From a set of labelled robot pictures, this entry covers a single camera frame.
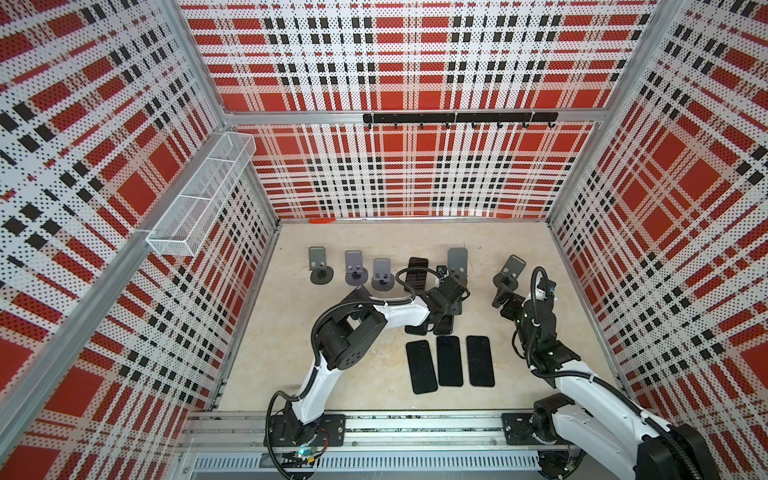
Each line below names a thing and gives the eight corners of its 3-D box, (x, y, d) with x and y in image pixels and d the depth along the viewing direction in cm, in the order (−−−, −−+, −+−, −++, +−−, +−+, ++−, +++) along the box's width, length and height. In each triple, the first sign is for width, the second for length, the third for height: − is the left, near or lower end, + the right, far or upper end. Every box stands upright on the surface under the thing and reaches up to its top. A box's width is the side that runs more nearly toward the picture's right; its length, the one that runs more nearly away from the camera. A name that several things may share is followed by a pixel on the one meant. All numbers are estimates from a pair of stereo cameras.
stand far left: (312, 284, 105) (304, 265, 96) (316, 265, 110) (309, 246, 102) (331, 284, 105) (325, 265, 96) (335, 265, 110) (329, 246, 102)
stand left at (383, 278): (374, 290, 102) (372, 276, 95) (375, 273, 107) (373, 258, 100) (394, 290, 102) (393, 276, 95) (394, 272, 107) (394, 258, 100)
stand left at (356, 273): (347, 285, 104) (343, 267, 96) (350, 268, 109) (345, 250, 101) (366, 285, 104) (363, 267, 96) (368, 268, 109) (365, 250, 101)
